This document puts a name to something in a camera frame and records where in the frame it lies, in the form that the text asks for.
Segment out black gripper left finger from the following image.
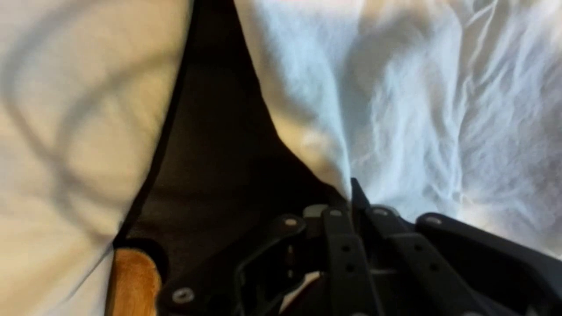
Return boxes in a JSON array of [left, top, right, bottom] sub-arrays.
[[156, 213, 323, 316]]

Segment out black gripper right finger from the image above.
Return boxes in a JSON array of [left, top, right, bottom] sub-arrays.
[[351, 182, 562, 316]]

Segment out large white towel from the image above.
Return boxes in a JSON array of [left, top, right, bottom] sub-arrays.
[[235, 0, 562, 255]]

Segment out black wooden chair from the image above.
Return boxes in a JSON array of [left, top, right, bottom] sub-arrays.
[[107, 248, 161, 316]]

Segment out small white folded towel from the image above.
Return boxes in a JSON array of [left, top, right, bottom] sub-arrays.
[[0, 0, 191, 316]]

